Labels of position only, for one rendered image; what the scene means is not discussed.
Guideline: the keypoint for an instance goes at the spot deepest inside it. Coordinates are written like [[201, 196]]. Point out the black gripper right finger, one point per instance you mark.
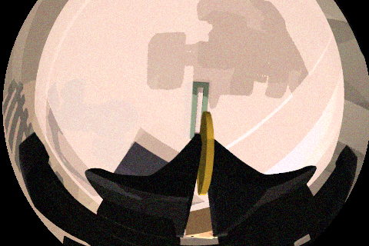
[[236, 190]]

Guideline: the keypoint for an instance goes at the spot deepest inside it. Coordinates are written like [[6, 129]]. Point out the gold coin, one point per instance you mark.
[[206, 161]]

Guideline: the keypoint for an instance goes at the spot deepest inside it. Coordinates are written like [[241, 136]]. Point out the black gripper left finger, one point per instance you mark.
[[167, 193]]

